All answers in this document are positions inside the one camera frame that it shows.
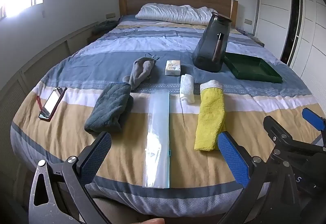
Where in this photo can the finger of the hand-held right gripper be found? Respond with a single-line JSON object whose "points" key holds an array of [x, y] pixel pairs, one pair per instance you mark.
{"points": [[313, 118], [273, 128]]}

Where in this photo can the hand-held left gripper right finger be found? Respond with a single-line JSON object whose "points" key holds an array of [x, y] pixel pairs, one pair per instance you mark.
{"points": [[233, 158]]}

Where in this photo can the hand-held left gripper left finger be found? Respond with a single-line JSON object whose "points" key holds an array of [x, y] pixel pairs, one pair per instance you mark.
{"points": [[98, 155]]}

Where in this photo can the yellow towel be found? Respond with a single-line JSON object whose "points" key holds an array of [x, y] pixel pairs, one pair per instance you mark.
{"points": [[210, 117]]}

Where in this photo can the teal grey towel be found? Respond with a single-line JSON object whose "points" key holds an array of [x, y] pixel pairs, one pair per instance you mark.
{"points": [[109, 107]]}

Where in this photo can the green tray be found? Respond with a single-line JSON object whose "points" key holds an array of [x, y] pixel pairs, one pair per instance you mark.
{"points": [[252, 68]]}

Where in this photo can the clear plastic zip bag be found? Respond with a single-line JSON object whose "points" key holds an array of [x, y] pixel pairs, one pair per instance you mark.
{"points": [[158, 132]]}

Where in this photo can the white waffle cloth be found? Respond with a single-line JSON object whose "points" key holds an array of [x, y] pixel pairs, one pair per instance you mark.
{"points": [[187, 88]]}

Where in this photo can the grey fleece pouch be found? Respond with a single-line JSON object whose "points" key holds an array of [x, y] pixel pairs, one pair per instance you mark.
{"points": [[140, 71]]}

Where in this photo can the tissue pack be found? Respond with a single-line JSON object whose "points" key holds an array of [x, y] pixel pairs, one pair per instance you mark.
{"points": [[173, 67]]}

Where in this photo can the wooden nightstand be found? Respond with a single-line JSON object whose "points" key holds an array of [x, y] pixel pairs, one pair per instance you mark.
{"points": [[95, 37], [258, 41]]}

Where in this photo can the striped bed quilt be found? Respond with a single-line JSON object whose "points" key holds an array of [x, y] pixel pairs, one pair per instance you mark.
{"points": [[114, 56]]}

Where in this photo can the dark glass pitcher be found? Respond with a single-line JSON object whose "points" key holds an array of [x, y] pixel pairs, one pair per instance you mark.
{"points": [[211, 43]]}

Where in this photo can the white sliding wardrobe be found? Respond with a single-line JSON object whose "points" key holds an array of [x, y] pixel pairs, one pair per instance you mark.
{"points": [[275, 10]]}

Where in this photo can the dark green cloth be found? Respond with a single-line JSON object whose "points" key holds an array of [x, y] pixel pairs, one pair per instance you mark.
{"points": [[105, 26]]}

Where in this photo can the white pillow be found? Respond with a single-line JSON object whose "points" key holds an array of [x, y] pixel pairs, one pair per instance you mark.
{"points": [[173, 14]]}

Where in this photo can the beige wall socket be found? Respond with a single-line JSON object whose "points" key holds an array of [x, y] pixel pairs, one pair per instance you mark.
{"points": [[110, 15], [248, 21]]}

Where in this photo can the low beige wall cabinet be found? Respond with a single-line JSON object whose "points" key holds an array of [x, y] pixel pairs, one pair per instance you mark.
{"points": [[45, 56]]}

